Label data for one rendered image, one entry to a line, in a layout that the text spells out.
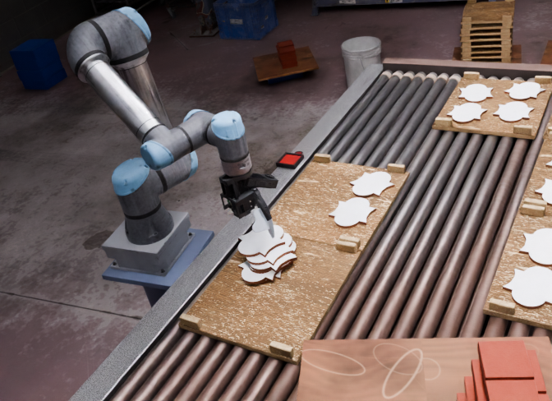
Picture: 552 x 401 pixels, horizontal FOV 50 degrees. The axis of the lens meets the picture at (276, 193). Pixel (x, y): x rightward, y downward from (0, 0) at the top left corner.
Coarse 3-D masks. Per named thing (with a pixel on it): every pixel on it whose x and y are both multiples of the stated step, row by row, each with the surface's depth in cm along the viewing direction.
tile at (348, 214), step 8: (352, 200) 185; (360, 200) 185; (344, 208) 183; (352, 208) 182; (360, 208) 182; (368, 208) 181; (336, 216) 180; (344, 216) 180; (352, 216) 179; (360, 216) 178; (368, 216) 179; (336, 224) 178; (344, 224) 176; (352, 224) 176
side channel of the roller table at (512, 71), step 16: (384, 64) 266; (400, 64) 263; (416, 64) 259; (432, 64) 256; (448, 64) 253; (464, 64) 251; (480, 64) 248; (496, 64) 246; (512, 64) 243; (528, 64) 241; (512, 80) 243
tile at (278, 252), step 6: (288, 234) 170; (288, 240) 168; (282, 246) 166; (288, 246) 166; (270, 252) 165; (276, 252) 164; (282, 252) 164; (288, 252) 164; (246, 258) 165; (252, 258) 164; (258, 258) 164; (264, 258) 163; (270, 258) 163; (276, 258) 162; (252, 264) 163; (258, 264) 163
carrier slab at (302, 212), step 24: (312, 168) 206; (336, 168) 204; (360, 168) 201; (384, 168) 199; (288, 192) 197; (312, 192) 195; (336, 192) 192; (384, 192) 188; (288, 216) 186; (312, 216) 184; (384, 216) 180; (312, 240) 175; (336, 240) 173; (360, 240) 171
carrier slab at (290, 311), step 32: (320, 256) 168; (352, 256) 166; (224, 288) 164; (256, 288) 162; (288, 288) 160; (320, 288) 158; (224, 320) 154; (256, 320) 152; (288, 320) 150; (320, 320) 148; (256, 352) 145
